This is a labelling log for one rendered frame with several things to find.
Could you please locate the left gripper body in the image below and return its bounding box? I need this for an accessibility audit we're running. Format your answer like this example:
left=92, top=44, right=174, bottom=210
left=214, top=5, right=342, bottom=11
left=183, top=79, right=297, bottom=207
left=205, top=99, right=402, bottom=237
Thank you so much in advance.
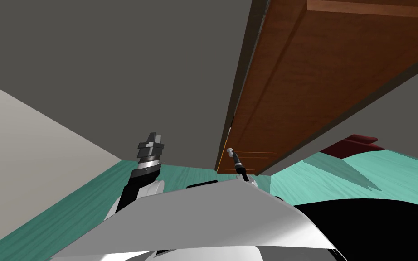
left=137, top=141, right=165, bottom=163

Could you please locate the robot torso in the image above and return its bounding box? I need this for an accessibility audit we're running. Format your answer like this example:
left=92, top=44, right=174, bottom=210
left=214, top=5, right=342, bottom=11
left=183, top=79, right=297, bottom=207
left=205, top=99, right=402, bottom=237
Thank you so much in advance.
left=51, top=179, right=347, bottom=261

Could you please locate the dark red furniture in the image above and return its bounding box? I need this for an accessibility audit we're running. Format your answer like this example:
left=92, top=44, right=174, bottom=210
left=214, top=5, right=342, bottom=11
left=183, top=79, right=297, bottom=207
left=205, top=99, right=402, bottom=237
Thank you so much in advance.
left=319, top=134, right=386, bottom=160

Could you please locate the brown wooden door leaf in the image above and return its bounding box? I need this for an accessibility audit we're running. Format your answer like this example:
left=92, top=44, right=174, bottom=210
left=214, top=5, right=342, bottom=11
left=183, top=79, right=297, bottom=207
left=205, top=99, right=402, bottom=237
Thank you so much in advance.
left=215, top=0, right=418, bottom=176

